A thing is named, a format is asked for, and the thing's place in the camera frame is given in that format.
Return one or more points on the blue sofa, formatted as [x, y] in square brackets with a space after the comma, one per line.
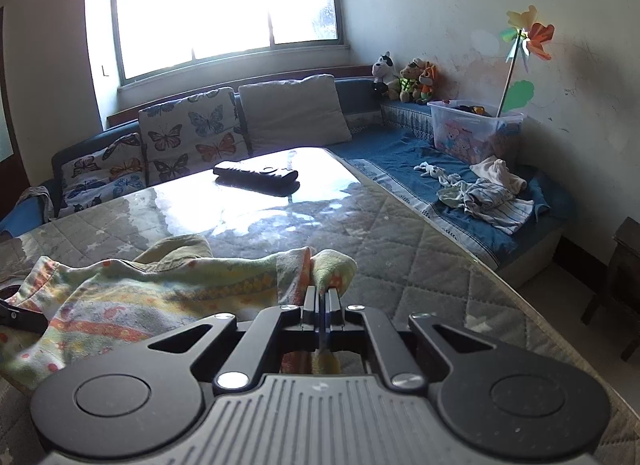
[400, 150]

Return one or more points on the small clear bottle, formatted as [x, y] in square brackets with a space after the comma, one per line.
[290, 160]

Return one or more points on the plain white cushion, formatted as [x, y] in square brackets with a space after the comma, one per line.
[295, 110]

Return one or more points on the dark wooden stool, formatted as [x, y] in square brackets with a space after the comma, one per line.
[625, 270]

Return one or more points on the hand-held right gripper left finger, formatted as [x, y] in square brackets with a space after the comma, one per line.
[310, 310]

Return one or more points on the small white plush toy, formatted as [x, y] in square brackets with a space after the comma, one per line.
[435, 172]

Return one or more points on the clear plastic storage box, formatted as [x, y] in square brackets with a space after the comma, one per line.
[465, 137]

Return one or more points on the dark wooden door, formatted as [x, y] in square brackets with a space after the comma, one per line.
[17, 165]

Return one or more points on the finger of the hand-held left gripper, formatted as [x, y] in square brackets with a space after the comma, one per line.
[22, 321]

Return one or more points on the square butterfly print cushion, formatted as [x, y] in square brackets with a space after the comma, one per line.
[195, 130]

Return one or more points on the grey green cloth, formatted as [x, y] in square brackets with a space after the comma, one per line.
[452, 197]

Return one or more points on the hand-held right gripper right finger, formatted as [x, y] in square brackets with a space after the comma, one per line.
[334, 312]

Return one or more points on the striped garment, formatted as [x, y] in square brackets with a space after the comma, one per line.
[495, 210]

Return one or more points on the blue cloth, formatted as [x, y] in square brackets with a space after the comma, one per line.
[27, 210]

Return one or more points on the orange plush toy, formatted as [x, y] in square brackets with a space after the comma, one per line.
[427, 82]

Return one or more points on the grey patterned cloth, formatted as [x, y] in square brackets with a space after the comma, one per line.
[47, 202]

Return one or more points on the black remote control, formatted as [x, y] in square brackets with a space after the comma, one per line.
[255, 177]

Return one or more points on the colourful paper pinwheel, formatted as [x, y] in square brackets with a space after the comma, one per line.
[540, 35]

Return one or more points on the floral patterned shirt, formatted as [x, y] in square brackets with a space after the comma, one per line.
[150, 295]

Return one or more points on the long butterfly print cushion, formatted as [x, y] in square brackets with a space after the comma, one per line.
[105, 170]

